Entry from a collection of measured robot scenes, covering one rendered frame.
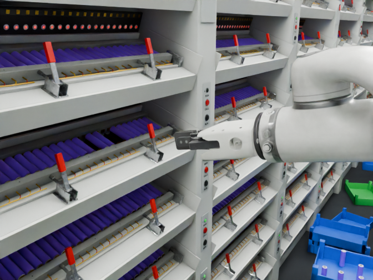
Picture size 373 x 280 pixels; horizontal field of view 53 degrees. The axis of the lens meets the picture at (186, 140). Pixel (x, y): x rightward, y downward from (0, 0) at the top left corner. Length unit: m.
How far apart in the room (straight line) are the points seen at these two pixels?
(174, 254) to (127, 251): 0.30
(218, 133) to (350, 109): 0.19
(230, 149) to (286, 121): 0.09
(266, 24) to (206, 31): 0.67
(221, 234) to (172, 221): 0.37
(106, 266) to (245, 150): 0.47
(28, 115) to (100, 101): 0.16
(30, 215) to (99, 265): 0.25
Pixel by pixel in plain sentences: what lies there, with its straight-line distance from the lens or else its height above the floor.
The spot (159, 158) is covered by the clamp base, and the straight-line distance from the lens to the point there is 0.93.
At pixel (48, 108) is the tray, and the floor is 1.14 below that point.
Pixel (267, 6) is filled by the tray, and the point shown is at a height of 1.33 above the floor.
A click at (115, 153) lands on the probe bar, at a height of 0.99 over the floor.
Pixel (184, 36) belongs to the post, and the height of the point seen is 1.25.
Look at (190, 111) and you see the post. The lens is 1.03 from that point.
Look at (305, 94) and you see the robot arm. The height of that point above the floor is 1.18.
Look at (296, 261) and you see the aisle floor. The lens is 2.32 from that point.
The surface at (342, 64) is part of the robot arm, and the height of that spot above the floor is 1.23.
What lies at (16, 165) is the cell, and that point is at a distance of 0.80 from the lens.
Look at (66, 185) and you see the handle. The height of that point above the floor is 0.99.
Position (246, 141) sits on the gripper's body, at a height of 1.11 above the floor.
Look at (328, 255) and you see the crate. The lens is 1.63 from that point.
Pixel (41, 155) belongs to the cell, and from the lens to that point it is 0.83.
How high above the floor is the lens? 1.27
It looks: 17 degrees down
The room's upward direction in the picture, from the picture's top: straight up
